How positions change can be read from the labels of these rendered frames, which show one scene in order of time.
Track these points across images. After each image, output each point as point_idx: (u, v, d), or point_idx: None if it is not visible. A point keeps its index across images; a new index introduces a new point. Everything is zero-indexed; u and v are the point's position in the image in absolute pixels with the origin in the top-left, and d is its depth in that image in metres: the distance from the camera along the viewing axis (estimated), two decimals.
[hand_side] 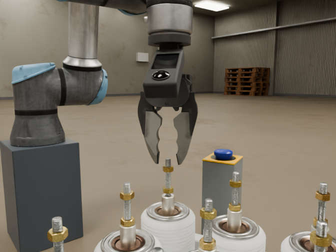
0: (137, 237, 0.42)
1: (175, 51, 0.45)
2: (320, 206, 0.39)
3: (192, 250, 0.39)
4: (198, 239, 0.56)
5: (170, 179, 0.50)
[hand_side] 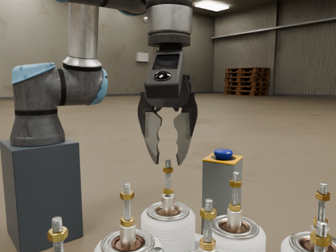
0: (137, 237, 0.42)
1: (175, 51, 0.46)
2: (320, 206, 0.39)
3: (192, 250, 0.39)
4: (198, 239, 0.56)
5: (168, 178, 0.51)
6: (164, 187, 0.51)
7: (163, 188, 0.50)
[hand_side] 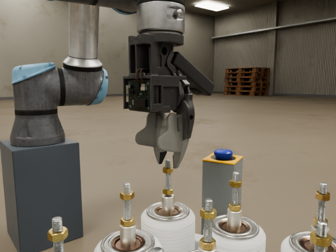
0: (137, 237, 0.42)
1: None
2: (320, 206, 0.39)
3: (192, 250, 0.39)
4: (198, 239, 0.56)
5: (165, 180, 0.50)
6: (168, 189, 0.50)
7: (170, 190, 0.50)
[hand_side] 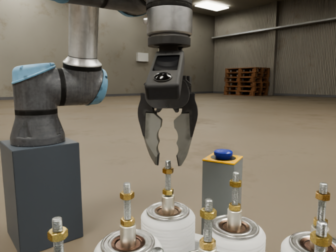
0: (137, 237, 0.42)
1: (176, 52, 0.46)
2: (320, 206, 0.39)
3: (192, 250, 0.39)
4: (198, 239, 0.56)
5: (169, 181, 0.50)
6: (171, 188, 0.51)
7: (170, 187, 0.51)
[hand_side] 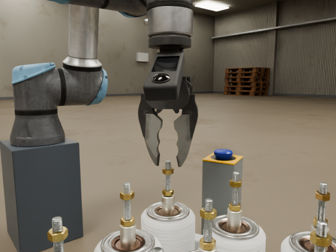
0: (137, 237, 0.42)
1: (176, 53, 0.46)
2: (320, 206, 0.39)
3: (192, 250, 0.39)
4: (198, 239, 0.56)
5: (169, 180, 0.51)
6: (165, 188, 0.51)
7: (163, 189, 0.51)
